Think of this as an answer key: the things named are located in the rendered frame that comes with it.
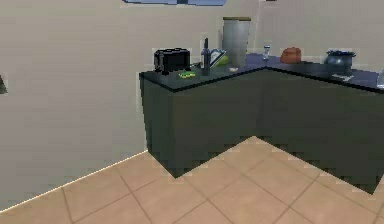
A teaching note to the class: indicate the dark kitchen counter cabinet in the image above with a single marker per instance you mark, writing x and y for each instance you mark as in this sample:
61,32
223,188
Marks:
233,113

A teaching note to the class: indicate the brown bread loaf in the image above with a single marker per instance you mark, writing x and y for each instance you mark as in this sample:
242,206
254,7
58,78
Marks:
290,55

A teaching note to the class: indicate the black toaster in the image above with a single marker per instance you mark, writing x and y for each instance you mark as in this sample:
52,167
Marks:
171,60

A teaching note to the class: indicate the grey cylindrical canister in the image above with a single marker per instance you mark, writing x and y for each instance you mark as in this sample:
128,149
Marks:
236,41

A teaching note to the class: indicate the dark wine bottle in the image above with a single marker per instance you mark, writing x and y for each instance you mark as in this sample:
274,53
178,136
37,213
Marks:
205,58

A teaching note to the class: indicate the dark metal pot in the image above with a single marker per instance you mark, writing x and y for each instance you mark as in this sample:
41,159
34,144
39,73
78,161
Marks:
339,61

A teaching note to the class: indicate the clear saltshaker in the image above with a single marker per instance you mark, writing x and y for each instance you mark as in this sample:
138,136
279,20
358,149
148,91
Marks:
266,52

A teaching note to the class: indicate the green yellow sponge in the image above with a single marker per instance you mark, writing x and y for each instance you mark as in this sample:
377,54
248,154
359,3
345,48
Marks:
186,74

